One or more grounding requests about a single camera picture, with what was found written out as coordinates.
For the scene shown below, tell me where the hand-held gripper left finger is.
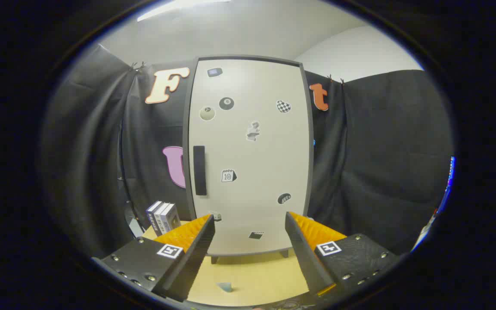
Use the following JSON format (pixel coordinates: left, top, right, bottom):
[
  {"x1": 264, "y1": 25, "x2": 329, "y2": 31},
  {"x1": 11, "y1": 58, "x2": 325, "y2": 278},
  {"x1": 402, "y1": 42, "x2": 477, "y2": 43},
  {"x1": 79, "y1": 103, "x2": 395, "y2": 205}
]
[{"x1": 92, "y1": 214, "x2": 216, "y2": 302}]

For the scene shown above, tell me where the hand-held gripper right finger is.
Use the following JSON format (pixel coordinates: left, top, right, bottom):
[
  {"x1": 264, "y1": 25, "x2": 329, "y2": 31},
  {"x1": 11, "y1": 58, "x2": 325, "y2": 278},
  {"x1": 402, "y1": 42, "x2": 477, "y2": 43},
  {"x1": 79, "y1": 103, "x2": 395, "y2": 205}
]
[{"x1": 285, "y1": 211, "x2": 400, "y2": 297}]

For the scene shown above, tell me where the white cabinet door black handle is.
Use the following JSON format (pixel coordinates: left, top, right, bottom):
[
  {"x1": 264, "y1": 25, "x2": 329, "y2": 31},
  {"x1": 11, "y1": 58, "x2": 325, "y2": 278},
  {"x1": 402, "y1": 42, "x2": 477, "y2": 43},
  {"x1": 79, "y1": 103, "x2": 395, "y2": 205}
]
[{"x1": 188, "y1": 59, "x2": 310, "y2": 255}]

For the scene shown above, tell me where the dark grey cabinet body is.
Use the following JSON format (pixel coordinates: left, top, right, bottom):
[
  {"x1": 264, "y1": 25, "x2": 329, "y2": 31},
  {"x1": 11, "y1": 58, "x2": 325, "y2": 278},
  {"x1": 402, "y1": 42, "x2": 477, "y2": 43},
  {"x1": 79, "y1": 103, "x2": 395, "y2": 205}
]
[{"x1": 183, "y1": 55, "x2": 315, "y2": 264}]

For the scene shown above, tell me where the black backdrop cloth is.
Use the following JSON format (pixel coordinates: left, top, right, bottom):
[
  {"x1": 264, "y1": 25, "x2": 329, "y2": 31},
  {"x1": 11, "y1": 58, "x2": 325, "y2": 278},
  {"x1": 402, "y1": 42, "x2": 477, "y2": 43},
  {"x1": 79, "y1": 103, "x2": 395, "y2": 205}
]
[{"x1": 41, "y1": 43, "x2": 453, "y2": 259}]

